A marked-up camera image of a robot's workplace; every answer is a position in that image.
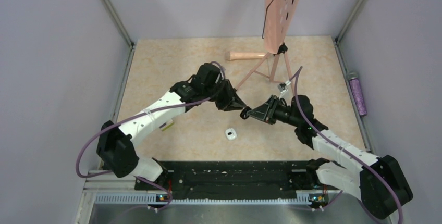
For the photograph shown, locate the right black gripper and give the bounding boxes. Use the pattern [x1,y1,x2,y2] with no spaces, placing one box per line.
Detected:
[248,94,301,127]

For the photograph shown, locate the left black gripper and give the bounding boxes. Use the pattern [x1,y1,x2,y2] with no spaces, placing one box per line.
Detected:
[203,79,246,111]

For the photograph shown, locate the black earbud charging case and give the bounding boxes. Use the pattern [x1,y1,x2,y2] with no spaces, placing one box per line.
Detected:
[240,106,251,120]

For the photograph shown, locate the white earbud charging case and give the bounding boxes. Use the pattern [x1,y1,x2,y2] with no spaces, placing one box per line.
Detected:
[225,128,238,141]

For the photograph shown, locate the pink music stand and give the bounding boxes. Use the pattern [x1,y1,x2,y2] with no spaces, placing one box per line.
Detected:
[235,0,299,90]

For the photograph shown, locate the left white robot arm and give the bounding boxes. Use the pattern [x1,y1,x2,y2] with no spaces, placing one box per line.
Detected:
[96,63,246,189]

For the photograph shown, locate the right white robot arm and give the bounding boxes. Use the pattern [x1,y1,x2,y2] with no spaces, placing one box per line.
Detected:
[240,95,413,219]

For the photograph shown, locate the purple and wood blocks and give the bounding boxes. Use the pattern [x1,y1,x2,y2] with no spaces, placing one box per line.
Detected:
[159,120,174,132]

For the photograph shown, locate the purple glitter bottle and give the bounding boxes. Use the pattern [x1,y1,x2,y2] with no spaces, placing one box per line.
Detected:
[347,72,367,117]

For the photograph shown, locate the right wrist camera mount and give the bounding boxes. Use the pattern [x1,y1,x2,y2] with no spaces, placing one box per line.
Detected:
[277,80,291,99]

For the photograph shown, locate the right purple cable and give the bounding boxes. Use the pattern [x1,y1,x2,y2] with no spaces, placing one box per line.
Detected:
[288,65,404,224]

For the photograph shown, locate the purple cable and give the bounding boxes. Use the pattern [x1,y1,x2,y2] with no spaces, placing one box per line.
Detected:
[76,61,227,213]
[288,65,404,224]

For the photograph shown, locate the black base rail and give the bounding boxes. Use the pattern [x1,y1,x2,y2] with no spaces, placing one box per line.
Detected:
[157,161,334,201]

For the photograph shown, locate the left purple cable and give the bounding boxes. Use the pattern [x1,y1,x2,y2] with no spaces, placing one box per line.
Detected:
[76,61,227,213]

